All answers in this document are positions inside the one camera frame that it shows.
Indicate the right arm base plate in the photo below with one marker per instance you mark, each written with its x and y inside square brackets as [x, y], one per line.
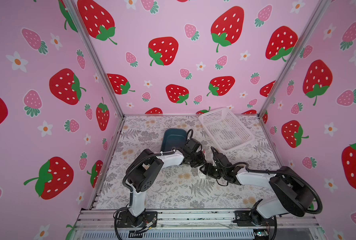
[249, 219]

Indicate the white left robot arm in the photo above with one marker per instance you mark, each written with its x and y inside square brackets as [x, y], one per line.
[142, 173]

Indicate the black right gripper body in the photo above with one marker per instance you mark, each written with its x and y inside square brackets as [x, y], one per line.
[223, 174]

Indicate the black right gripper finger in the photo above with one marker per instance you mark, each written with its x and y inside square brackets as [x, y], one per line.
[209, 169]
[217, 156]

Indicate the teal plastic tray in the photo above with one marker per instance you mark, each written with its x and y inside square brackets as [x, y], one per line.
[173, 138]

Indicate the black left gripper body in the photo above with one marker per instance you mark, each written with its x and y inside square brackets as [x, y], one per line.
[197, 159]

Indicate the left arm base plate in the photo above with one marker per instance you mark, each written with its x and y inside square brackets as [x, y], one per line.
[145, 219]

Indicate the white perforated plastic basket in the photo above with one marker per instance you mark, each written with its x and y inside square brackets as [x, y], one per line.
[226, 131]

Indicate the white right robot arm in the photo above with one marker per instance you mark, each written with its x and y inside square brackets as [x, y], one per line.
[293, 195]

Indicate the white paper napkin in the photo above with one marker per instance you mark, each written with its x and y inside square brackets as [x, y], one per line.
[196, 172]

